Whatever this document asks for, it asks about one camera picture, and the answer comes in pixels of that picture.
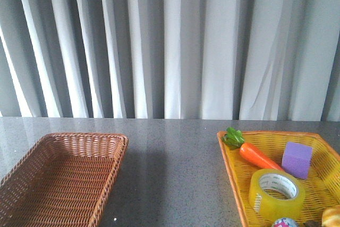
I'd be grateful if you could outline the yellow packing tape roll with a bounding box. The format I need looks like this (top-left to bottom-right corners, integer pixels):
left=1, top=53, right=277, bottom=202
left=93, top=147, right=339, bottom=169
left=248, top=169, right=306, bottom=221

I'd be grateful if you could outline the grey pleated curtain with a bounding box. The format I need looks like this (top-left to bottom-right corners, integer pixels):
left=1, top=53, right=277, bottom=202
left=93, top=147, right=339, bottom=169
left=1, top=0, right=339, bottom=121

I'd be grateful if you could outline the orange toy carrot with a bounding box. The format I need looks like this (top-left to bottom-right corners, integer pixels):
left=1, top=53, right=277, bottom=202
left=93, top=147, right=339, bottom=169
left=222, top=127, right=284, bottom=171

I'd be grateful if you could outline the brown wicker basket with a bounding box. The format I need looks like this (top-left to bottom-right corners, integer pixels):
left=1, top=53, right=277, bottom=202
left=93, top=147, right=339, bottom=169
left=1, top=132, right=129, bottom=226

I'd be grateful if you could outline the purple foam cube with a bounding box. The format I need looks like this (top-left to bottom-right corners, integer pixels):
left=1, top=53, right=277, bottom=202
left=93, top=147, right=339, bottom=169
left=282, top=141, right=313, bottom=180

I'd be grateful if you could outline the colourful patterned ball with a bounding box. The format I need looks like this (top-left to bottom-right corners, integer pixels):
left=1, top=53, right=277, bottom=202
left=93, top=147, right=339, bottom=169
left=271, top=217, right=299, bottom=227

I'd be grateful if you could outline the yellow plastic woven basket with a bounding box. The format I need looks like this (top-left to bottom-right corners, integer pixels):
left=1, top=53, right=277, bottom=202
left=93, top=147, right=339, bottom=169
left=217, top=131, right=339, bottom=226

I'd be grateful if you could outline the golden bread roll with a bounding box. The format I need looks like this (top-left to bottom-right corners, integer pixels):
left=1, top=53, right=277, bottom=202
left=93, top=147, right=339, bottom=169
left=321, top=205, right=340, bottom=227

